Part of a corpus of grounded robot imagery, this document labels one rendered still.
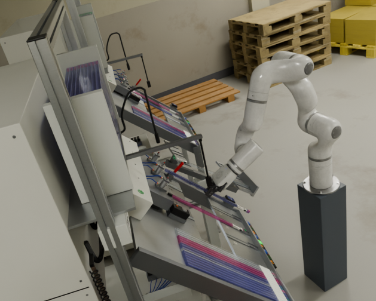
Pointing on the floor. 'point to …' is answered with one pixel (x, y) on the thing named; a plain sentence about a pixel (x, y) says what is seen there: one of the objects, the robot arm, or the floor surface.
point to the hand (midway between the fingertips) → (209, 191)
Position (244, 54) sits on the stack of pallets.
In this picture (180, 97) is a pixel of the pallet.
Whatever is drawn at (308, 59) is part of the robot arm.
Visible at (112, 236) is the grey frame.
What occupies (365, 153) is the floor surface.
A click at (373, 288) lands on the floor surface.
